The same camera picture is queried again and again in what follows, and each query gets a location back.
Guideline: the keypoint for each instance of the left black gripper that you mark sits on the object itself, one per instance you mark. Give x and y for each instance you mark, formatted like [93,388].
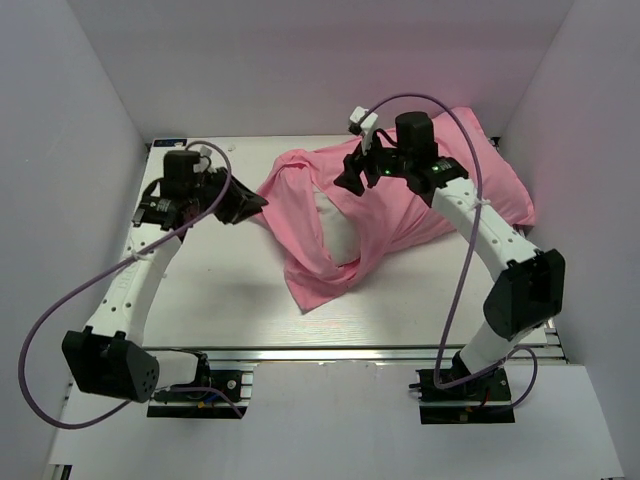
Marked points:
[242,203]

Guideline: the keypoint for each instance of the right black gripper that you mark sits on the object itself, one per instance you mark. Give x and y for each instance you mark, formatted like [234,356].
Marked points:
[354,165]

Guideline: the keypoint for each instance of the pink pillowcase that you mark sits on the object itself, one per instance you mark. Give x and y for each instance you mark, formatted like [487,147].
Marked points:
[388,217]

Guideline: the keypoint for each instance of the white pillow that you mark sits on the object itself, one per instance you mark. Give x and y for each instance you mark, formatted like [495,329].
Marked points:
[340,235]

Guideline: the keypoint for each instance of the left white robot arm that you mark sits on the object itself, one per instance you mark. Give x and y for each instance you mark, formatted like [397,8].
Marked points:
[107,357]

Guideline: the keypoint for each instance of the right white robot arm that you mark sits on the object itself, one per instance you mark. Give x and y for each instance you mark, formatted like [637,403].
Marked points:
[528,282]

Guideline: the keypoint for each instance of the left blue corner label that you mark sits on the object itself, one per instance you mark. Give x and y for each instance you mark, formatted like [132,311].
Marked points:
[169,143]

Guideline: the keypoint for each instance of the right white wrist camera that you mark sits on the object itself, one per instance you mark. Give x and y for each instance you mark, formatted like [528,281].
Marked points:
[363,123]

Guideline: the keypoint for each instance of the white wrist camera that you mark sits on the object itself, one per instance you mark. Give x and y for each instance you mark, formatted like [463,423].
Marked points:
[363,123]
[205,160]

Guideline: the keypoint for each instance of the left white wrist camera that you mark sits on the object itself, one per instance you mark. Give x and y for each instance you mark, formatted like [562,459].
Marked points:
[205,160]

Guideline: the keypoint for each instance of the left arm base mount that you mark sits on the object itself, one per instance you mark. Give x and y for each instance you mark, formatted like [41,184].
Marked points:
[223,393]

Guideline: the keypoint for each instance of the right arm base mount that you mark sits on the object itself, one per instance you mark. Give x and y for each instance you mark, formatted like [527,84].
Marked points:
[486,400]

